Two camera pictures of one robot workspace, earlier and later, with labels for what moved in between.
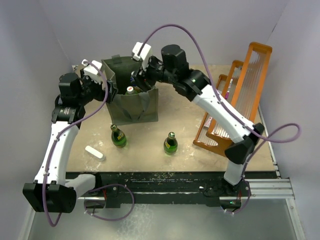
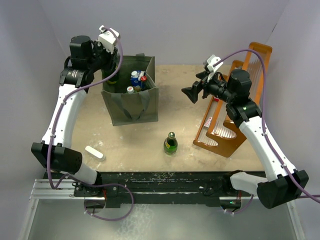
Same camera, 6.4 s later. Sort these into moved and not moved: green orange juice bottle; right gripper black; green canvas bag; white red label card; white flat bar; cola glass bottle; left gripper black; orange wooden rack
Moved: cola glass bottle; left gripper black; right gripper black
Not moved: orange wooden rack; green canvas bag; green orange juice bottle; white flat bar; white red label card
